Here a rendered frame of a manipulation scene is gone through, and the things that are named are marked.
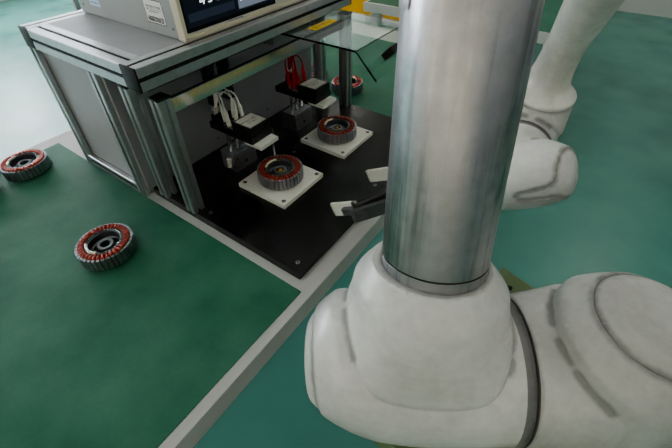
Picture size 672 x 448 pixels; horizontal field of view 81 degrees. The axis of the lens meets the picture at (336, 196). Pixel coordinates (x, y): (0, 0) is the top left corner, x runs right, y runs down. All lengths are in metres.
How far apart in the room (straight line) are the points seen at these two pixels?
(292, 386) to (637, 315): 1.23
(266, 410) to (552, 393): 1.17
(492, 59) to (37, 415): 0.78
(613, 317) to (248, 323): 0.56
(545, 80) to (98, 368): 0.85
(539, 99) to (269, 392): 1.23
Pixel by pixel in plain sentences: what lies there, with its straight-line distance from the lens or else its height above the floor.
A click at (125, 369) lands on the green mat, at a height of 0.75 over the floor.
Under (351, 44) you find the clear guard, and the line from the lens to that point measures 0.96.
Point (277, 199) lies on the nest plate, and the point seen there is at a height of 0.78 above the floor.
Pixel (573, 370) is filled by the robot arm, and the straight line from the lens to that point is 0.44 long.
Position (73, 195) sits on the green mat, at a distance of 1.19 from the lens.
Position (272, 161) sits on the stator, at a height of 0.82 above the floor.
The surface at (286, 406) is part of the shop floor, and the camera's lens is 1.50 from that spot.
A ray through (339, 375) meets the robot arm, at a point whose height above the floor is 1.02.
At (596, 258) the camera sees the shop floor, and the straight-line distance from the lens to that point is 2.15.
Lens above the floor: 1.39
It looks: 41 degrees down
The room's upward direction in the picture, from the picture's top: 1 degrees counter-clockwise
